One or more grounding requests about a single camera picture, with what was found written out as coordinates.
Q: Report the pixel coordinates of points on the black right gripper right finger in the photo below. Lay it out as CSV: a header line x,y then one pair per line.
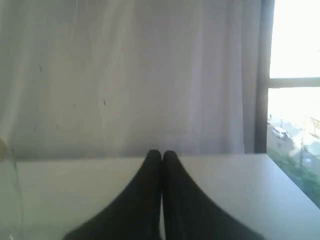
x,y
189,214

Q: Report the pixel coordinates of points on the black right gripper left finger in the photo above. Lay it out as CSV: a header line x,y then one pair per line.
x,y
134,214

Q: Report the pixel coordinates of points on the window frame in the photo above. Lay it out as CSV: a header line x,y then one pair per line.
x,y
263,80

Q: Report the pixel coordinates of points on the white curtain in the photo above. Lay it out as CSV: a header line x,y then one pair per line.
x,y
116,78

